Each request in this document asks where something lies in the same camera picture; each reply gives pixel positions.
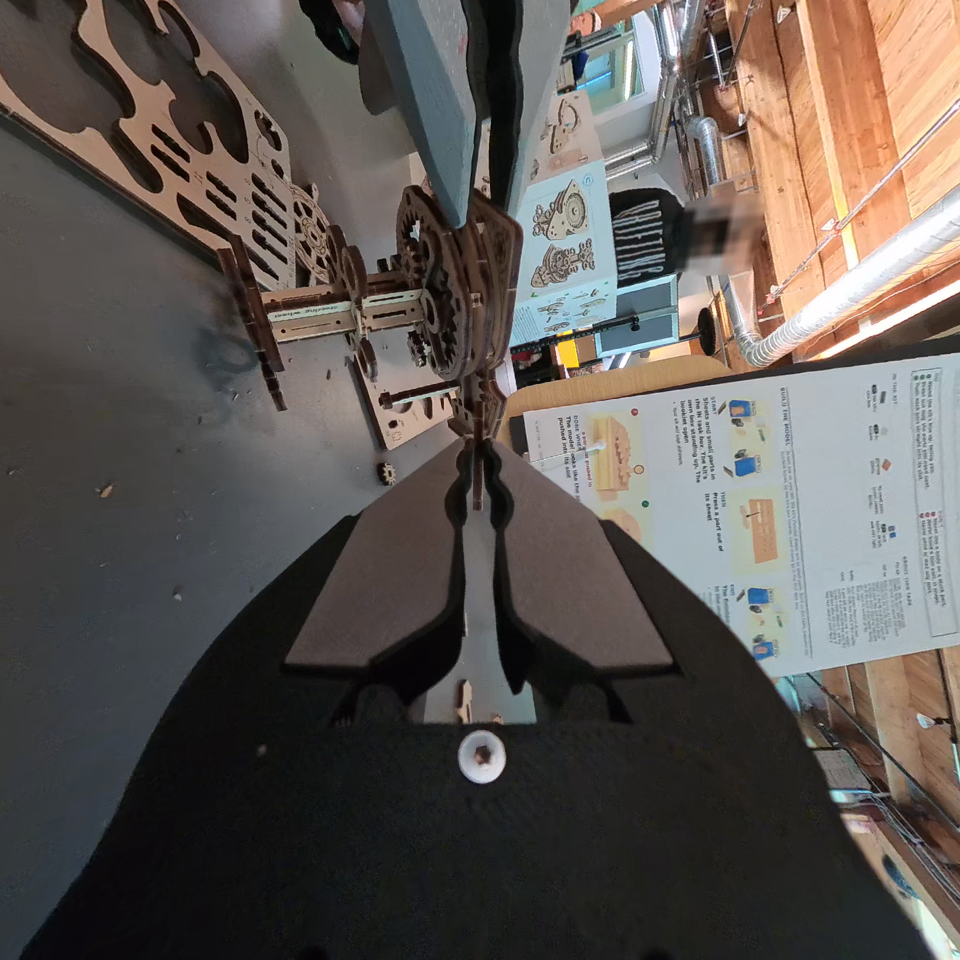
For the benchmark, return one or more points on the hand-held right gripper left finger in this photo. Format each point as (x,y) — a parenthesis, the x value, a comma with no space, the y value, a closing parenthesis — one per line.
(375,592)

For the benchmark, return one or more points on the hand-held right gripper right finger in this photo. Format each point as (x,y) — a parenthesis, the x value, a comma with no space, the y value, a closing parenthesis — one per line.
(570,592)

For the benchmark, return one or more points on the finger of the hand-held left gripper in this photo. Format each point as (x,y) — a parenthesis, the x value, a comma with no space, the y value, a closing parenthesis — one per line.
(544,45)
(420,60)

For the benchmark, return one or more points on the wooden mechanical model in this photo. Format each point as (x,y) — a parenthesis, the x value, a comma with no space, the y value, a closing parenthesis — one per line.
(442,300)

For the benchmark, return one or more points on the pale blue model kit box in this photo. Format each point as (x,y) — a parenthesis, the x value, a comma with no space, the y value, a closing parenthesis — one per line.
(592,225)

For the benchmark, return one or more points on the small wooden gear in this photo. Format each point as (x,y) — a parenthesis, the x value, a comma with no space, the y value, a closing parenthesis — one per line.
(386,473)

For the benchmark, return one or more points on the small wooden part sheet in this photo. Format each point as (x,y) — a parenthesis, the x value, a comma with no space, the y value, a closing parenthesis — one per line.
(397,416)

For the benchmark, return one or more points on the large wooden part sheet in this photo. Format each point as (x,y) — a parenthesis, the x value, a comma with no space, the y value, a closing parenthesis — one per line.
(274,169)

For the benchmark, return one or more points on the wooden ship's wheel part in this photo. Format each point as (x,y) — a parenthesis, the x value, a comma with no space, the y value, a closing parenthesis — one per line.
(311,232)

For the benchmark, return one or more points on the yellow storage bins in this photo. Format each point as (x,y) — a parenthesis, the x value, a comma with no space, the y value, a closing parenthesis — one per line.
(577,349)

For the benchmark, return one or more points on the black rod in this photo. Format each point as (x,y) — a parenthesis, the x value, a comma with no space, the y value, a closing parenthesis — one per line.
(592,326)

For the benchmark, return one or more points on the printed instruction sheet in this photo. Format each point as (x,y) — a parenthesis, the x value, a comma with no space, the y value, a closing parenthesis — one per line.
(825,487)

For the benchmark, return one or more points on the black stool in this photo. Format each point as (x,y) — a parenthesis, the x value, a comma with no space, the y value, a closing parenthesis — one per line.
(706,330)

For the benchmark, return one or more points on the silver ventilation duct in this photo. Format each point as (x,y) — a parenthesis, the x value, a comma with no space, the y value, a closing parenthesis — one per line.
(847,300)

